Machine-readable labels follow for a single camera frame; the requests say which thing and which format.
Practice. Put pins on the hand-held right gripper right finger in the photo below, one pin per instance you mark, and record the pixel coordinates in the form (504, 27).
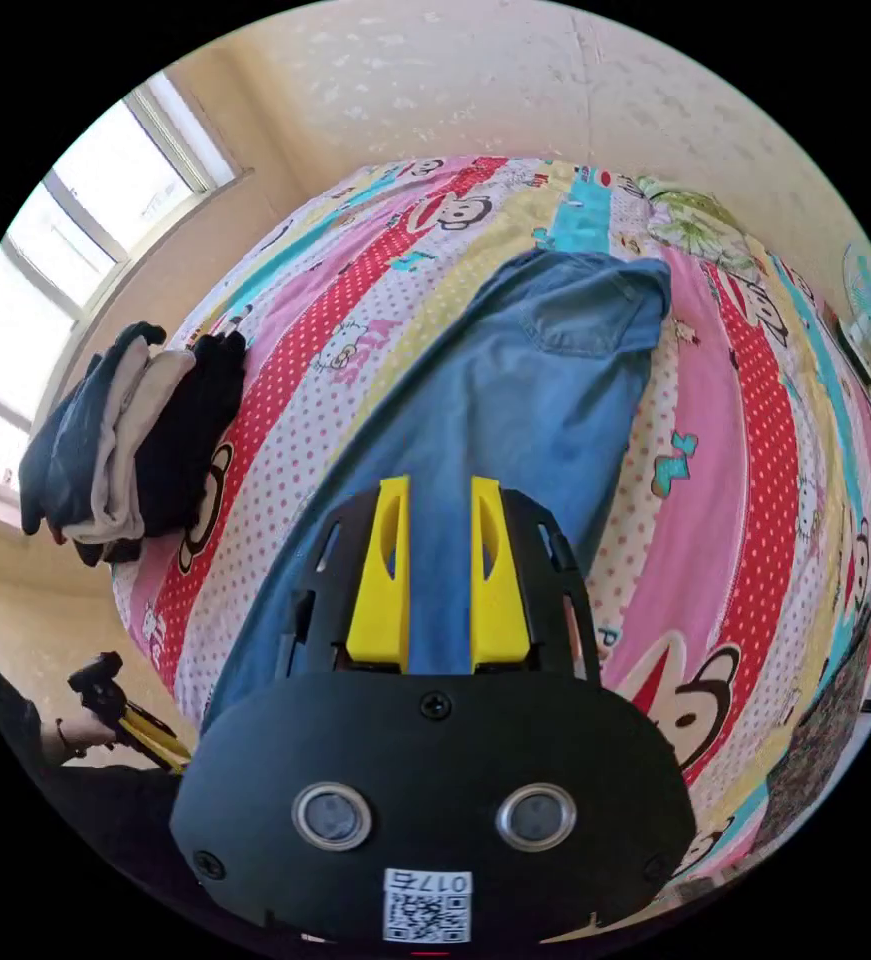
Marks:
(501, 607)

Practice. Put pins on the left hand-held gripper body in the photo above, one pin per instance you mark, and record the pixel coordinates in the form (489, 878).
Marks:
(97, 684)

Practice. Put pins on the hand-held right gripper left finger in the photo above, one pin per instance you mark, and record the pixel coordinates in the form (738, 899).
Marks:
(379, 600)

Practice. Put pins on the blue jeans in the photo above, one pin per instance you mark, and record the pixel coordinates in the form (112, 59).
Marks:
(510, 390)

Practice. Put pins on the person's left hand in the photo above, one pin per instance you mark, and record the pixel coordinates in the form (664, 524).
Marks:
(79, 739)

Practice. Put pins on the person's body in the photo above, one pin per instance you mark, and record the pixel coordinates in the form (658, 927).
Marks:
(90, 817)

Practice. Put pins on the bed with cartoon print sheet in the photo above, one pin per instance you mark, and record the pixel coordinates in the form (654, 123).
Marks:
(705, 487)

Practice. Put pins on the pile of clothes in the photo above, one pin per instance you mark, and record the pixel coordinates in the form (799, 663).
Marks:
(157, 450)

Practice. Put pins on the dark patterned cloth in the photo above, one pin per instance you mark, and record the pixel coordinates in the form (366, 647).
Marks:
(832, 720)

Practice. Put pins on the green floral pillow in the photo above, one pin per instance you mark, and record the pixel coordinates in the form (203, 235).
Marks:
(694, 221)

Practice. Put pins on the window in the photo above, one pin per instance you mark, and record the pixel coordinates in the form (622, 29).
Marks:
(67, 247)

